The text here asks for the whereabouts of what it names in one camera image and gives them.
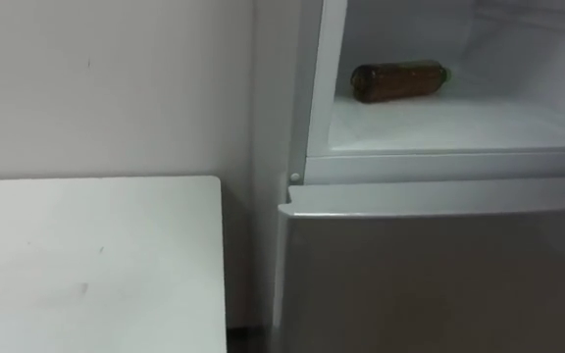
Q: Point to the grey fridge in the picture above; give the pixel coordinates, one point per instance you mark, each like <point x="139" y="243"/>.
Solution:
<point x="429" y="274"/>

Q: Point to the brown drink bottle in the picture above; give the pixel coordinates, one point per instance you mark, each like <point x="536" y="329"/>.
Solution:
<point x="395" y="81"/>

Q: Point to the white cabinet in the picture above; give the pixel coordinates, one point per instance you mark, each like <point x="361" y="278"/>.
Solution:
<point x="91" y="265"/>

